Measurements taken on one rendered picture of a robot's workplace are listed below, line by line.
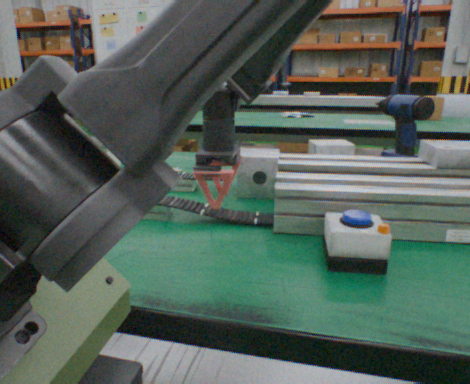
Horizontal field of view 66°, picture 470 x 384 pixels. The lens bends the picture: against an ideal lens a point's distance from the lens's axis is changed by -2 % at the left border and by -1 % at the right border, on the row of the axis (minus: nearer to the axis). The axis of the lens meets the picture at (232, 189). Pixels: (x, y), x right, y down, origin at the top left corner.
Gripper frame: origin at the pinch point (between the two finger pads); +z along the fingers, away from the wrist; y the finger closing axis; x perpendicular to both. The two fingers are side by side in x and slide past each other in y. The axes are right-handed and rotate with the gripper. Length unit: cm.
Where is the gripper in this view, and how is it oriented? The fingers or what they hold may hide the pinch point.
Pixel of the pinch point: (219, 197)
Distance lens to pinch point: 68.3
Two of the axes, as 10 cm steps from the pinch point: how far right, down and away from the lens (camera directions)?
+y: 1.5, -2.8, 9.5
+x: -9.9, -0.5, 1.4
